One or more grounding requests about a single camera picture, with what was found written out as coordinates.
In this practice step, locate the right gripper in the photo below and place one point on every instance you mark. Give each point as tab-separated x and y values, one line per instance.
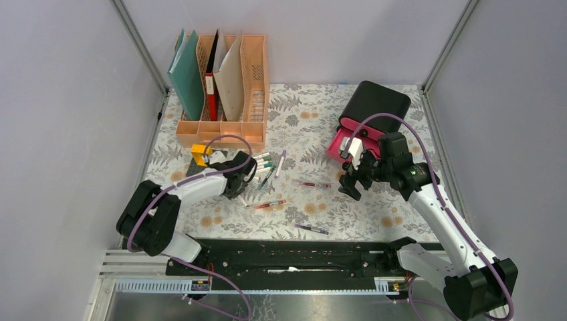
348	181

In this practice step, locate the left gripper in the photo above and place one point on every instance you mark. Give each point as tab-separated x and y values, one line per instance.
231	196

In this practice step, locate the white marker pink cap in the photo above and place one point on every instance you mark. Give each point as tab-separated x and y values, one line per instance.
243	201

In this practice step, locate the white purple marker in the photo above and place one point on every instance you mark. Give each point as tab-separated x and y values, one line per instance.
280	164

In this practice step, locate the black pink drawer box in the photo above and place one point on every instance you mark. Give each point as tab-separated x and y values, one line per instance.
368	99

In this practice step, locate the red binder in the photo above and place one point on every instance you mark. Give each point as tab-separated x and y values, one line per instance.
210	83

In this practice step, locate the beige kraft notebook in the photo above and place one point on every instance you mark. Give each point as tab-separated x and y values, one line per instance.
227	73

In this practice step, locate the teal folder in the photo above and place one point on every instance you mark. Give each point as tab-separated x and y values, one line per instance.
184	74

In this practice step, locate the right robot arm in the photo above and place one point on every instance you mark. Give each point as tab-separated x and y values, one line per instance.
473	279

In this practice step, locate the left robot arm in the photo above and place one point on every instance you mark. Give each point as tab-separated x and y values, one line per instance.
150	217

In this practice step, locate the white marker black cap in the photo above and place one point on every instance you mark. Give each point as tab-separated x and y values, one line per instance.
262	156

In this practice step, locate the white marker green cap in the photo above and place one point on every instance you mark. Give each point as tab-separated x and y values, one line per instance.
264	161

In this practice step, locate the dark red pen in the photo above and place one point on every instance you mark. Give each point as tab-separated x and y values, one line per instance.
316	185

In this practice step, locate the grey baseplate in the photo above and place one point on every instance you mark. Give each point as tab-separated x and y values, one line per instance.
193	168

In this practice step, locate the yellow block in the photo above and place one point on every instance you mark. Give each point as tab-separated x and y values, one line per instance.
200	154

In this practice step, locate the orange plastic file organizer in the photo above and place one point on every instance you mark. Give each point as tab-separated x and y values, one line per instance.
253	124

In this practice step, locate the floral table mat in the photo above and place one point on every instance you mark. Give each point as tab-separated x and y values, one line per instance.
303	119

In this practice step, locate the purple pen near front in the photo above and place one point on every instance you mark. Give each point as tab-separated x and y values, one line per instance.
312	229

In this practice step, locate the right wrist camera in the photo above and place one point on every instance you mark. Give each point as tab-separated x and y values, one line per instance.
351	148

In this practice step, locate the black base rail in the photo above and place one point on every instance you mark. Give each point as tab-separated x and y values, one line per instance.
284	265

